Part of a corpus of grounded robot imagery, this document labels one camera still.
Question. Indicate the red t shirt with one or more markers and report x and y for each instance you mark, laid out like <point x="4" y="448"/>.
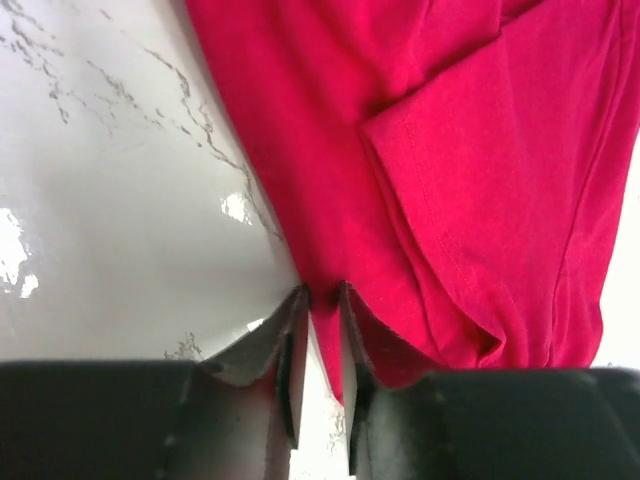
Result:
<point x="461" y="164"/>

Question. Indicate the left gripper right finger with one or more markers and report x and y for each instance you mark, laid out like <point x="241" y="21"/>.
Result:
<point x="407" y="419"/>

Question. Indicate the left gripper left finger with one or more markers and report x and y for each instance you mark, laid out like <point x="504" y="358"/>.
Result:
<point x="235" y="415"/>

